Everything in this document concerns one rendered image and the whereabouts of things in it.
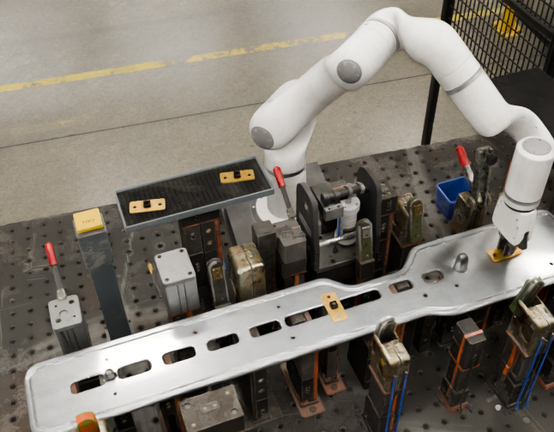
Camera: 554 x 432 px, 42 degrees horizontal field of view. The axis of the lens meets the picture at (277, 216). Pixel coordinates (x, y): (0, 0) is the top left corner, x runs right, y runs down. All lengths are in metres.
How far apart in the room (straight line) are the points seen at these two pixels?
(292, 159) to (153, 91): 2.27
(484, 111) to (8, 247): 1.52
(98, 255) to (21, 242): 0.66
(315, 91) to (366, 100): 2.29
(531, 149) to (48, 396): 1.16
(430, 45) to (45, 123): 2.86
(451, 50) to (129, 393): 0.99
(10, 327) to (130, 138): 1.87
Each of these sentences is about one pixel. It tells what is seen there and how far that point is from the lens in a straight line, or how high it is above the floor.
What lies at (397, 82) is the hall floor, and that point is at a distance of 4.22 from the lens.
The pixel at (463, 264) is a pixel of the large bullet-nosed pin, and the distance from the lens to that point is 1.81.
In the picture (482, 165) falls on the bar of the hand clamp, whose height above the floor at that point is 1.17.
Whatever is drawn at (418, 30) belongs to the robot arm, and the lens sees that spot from 1.57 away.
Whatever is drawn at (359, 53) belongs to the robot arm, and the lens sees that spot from 1.59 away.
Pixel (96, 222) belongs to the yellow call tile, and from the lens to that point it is 1.74.
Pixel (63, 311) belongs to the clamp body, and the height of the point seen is 1.06.
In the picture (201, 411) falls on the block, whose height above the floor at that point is 1.03.
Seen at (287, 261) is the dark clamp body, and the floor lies 1.02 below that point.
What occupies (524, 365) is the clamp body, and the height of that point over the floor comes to 0.87.
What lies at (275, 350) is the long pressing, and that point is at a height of 1.00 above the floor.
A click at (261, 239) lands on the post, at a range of 1.74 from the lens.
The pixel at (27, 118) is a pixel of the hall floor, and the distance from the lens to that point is 4.17.
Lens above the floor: 2.35
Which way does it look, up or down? 45 degrees down
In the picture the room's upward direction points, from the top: 1 degrees counter-clockwise
